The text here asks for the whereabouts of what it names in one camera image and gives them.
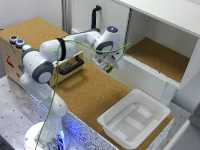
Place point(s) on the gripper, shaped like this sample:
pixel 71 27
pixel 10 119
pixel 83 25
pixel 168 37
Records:
pixel 104 60

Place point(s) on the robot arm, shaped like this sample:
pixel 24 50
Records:
pixel 50 50

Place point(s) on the wooden drawer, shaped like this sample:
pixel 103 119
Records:
pixel 76 58

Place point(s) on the white sliding door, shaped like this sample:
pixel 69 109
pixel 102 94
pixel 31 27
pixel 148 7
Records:
pixel 115 13

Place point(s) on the white plastic box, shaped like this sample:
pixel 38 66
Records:
pixel 133 120

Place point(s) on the wooden drawer box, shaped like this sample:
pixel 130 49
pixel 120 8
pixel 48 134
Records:
pixel 36 28

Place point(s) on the green button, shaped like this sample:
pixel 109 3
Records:
pixel 26 47

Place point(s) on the white cabinet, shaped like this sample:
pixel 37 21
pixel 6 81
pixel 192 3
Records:
pixel 166 11

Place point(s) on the blue button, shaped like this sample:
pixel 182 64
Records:
pixel 20 42

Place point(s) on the red button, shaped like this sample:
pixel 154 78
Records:
pixel 13 38

